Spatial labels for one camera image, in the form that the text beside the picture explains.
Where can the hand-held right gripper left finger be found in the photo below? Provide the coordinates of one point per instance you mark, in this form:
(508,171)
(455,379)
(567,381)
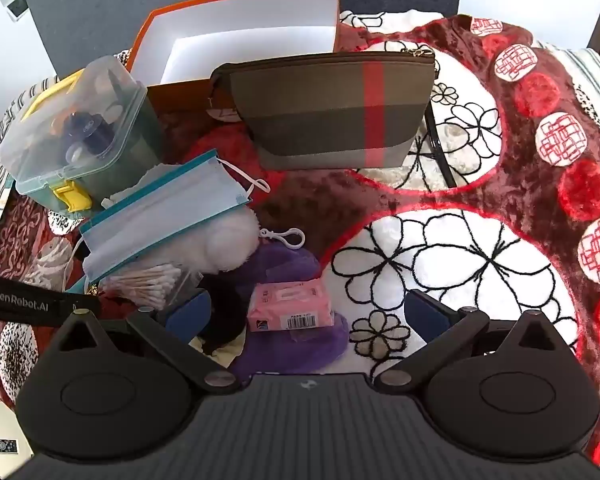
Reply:
(187,312)

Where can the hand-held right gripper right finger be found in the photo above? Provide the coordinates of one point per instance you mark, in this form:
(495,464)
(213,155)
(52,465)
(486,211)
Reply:
(425,312)

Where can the teal striped item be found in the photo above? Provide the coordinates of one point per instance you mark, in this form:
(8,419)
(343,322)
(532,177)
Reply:
(155,215)

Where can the orange cardboard box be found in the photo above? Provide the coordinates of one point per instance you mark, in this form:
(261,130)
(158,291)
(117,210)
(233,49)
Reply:
(240,15)

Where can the black cloth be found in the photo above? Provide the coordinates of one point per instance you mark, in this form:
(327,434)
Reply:
(225,310)

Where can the clear box of cotton swabs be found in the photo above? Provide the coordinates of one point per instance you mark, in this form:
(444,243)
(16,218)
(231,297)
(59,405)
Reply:
(145,280)

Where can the pale yellow cloth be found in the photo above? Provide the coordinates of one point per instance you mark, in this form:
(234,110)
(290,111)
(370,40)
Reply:
(225,355)

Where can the pink tissue pack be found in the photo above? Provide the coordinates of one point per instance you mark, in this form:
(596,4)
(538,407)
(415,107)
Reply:
(285,305)

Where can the purple cloth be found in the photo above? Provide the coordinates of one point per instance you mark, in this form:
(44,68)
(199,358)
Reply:
(305,352)

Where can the white paper box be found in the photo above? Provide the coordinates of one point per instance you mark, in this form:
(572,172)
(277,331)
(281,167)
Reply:
(0,425)

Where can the red floral printed blanket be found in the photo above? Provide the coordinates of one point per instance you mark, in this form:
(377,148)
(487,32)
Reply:
(530,185)

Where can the clear storage box yellow latches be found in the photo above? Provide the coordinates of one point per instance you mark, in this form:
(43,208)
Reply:
(105,125)

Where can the brown plaid zipper pouch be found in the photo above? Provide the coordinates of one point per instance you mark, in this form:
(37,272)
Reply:
(305,110)

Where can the light grey headboard panel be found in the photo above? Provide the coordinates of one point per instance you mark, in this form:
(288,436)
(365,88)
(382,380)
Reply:
(130,0)

